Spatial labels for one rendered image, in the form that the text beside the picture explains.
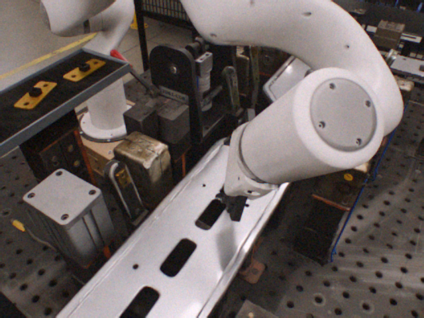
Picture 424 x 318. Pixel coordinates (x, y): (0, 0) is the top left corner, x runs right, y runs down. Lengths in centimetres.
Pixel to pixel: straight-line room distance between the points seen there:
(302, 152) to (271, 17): 15
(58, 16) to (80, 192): 51
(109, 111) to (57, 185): 55
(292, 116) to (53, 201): 38
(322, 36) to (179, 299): 40
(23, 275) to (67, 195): 49
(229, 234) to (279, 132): 33
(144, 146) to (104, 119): 47
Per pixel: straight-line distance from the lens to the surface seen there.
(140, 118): 67
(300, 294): 90
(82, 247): 56
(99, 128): 113
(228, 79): 81
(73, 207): 53
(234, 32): 36
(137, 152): 63
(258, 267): 90
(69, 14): 90
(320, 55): 40
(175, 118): 70
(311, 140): 27
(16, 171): 127
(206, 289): 54
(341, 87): 29
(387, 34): 128
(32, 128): 61
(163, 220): 61
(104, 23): 97
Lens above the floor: 149
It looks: 44 degrees down
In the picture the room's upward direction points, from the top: straight up
